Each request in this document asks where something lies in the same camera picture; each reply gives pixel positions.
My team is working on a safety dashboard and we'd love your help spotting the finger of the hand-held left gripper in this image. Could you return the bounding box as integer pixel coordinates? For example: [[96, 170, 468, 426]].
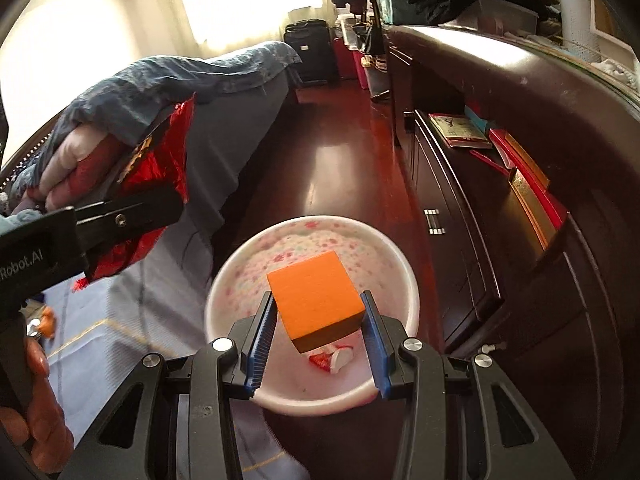
[[74, 191, 184, 267]]

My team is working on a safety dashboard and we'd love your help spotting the dark wooden headboard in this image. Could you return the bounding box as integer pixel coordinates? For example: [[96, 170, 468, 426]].
[[0, 127, 66, 191]]

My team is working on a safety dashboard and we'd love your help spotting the person's left hand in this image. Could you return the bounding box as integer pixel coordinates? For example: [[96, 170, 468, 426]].
[[0, 340, 76, 477]]

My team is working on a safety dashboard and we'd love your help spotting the grey bed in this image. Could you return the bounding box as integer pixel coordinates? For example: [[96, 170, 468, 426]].
[[150, 67, 301, 271]]

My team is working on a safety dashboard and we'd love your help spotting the red gold box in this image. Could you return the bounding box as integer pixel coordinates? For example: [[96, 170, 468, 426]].
[[487, 127, 568, 251]]

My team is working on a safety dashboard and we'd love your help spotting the black suitcase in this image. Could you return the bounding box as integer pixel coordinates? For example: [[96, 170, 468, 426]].
[[283, 19, 335, 87]]

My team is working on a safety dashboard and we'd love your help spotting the red foil snack bag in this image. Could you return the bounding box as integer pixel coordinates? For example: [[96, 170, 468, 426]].
[[82, 92, 197, 283]]

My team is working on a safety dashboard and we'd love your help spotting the dark wooden dresser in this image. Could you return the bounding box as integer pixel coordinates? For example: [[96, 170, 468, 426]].
[[382, 25, 640, 480]]

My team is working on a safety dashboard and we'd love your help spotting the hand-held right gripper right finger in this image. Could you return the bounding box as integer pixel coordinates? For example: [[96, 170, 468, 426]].
[[359, 290, 576, 480]]

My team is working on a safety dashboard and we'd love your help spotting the light blue cloth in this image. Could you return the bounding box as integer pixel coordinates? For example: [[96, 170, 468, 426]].
[[0, 207, 48, 233]]

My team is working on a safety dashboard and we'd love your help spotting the pink speckled white bin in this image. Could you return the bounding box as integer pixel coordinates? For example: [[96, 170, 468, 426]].
[[204, 215, 421, 417]]

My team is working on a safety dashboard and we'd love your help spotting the blue patterned blanket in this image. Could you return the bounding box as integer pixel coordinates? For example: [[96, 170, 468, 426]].
[[0, 42, 303, 201]]

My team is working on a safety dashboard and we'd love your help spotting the red booklet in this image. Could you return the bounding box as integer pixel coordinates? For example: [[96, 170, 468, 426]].
[[429, 112, 493, 150]]

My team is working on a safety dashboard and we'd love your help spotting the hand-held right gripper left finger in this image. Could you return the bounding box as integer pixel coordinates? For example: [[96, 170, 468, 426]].
[[60, 290, 279, 480]]

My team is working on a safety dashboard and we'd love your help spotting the small orange figure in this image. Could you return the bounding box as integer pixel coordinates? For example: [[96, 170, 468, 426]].
[[27, 307, 56, 338]]

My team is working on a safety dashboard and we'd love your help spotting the white mesh basket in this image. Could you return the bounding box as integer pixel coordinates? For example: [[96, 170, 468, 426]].
[[556, 0, 636, 63]]

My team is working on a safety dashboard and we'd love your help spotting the blue plaid cloth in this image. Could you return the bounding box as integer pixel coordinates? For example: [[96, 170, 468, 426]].
[[30, 220, 313, 480]]

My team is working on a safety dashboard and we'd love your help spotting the orange block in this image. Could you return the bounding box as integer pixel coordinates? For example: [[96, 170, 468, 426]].
[[266, 251, 365, 356]]

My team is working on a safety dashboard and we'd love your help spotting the pink quilt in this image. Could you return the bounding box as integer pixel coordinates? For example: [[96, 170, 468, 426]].
[[37, 125, 126, 211]]

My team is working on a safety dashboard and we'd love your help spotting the red storage box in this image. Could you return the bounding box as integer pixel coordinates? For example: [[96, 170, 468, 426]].
[[331, 35, 372, 90]]

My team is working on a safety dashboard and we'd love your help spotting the clear plastic box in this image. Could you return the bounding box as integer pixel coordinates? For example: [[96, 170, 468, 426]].
[[467, 0, 538, 36]]

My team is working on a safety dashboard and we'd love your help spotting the red white wrapper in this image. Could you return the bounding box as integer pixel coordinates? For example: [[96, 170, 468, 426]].
[[309, 342, 356, 375]]

